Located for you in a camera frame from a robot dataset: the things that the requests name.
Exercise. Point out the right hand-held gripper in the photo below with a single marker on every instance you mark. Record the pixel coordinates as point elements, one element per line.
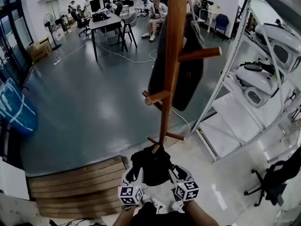
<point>188,191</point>

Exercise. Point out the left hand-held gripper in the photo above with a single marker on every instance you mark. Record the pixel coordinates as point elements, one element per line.
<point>129,194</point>

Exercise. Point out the black backpack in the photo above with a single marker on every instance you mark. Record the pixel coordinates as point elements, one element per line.
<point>152,168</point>

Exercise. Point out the wooden coat rack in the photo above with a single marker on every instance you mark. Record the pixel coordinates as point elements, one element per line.
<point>175,32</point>

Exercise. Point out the person's right forearm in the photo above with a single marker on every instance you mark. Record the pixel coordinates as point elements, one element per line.
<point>202,214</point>

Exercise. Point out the person's left forearm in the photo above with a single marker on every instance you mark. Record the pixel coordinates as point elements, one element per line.
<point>127,216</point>

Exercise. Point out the person's white right shoe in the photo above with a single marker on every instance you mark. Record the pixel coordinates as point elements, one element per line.
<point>177,207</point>

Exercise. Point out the person's white shoe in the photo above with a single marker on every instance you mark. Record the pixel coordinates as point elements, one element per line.
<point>148,200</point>
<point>177,207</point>

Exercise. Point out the person's white left shoe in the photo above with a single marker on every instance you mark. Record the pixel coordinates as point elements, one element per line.
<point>148,200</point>

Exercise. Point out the person's black clothing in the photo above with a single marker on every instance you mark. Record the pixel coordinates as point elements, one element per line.
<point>162,218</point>

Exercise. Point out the wooden plank platform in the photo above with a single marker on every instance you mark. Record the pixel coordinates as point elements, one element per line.
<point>77,192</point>

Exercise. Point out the white metal shelving unit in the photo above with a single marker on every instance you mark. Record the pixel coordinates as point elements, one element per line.
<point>232,126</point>

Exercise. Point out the black office chair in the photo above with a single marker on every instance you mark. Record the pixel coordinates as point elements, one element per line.
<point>277,185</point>

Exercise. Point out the dark grey hanging bag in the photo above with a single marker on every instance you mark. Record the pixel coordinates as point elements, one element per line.
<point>188,88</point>

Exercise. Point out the white cabinet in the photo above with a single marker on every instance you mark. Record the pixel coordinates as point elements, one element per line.
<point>13,180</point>

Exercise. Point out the white appliance with black lid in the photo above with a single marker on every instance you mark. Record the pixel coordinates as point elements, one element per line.
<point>256,79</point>

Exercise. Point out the white power strip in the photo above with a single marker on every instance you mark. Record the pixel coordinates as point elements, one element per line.
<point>57,62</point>

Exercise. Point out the cardboard box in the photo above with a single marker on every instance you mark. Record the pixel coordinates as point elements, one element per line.
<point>40,52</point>

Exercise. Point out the blue chair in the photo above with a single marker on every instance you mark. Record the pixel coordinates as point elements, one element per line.
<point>221,22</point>

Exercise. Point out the grey shell chair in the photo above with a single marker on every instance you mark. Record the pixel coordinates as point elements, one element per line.
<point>130,22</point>

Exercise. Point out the grey table with black legs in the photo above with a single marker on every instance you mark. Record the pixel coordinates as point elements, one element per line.
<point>113,22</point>

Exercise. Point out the white box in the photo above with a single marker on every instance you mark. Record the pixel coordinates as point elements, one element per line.
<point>58,34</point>

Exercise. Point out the large white appliance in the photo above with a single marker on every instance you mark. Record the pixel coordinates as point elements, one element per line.
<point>279,41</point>

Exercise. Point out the black swivel chair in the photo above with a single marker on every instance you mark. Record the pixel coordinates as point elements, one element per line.
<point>83,23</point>

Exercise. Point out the black bag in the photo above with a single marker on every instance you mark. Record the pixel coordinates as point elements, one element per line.
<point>101,17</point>

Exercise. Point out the black standing fan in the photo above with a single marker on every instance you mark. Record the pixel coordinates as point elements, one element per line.
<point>49,23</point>

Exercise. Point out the black computer monitor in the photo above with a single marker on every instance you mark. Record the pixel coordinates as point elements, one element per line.
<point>96,5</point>

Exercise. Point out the glass entrance door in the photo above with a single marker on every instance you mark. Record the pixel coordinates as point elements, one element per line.
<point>14,39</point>

